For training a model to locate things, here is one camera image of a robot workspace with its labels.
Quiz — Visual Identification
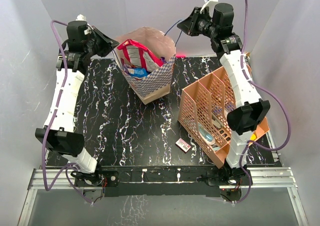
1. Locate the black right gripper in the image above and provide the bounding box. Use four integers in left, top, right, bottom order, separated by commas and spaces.
178, 7, 219, 39

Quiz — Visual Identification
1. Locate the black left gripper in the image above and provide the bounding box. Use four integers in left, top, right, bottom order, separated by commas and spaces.
84, 26, 120, 58

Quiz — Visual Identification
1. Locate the pink snack bag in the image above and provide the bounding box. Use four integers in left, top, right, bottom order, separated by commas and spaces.
117, 39, 164, 75

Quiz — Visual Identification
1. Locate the checkered paper bag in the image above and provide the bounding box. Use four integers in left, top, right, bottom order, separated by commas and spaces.
114, 26, 176, 105

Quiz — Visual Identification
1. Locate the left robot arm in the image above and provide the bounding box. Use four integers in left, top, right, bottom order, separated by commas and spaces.
35, 18, 119, 186

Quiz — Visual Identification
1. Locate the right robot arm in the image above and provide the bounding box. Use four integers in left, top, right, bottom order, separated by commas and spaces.
177, 3, 271, 185

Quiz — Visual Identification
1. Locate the blue snack packet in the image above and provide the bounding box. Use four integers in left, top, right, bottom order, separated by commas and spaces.
127, 68, 148, 78

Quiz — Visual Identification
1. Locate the pink mesh file organizer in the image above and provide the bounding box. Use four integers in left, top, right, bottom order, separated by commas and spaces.
177, 61, 271, 169

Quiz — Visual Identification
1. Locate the blue tape dispenser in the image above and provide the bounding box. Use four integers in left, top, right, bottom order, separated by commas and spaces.
198, 123, 216, 145

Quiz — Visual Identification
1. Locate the small red white box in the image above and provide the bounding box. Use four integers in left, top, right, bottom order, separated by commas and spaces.
175, 138, 191, 153

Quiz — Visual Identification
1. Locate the yellow object in organizer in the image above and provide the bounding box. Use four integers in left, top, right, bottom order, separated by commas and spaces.
250, 134, 257, 141

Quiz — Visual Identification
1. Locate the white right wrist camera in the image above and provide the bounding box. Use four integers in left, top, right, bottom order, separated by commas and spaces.
200, 0, 219, 13

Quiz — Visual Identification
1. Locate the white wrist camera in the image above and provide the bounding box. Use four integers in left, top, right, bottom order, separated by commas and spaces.
76, 14, 92, 35
200, 0, 219, 13

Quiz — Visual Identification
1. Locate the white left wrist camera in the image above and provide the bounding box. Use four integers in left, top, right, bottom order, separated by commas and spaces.
76, 14, 92, 35

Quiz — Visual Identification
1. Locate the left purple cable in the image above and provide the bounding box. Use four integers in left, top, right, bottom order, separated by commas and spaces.
41, 20, 95, 204

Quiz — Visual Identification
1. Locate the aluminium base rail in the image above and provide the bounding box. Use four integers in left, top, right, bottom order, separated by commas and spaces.
18, 167, 310, 226

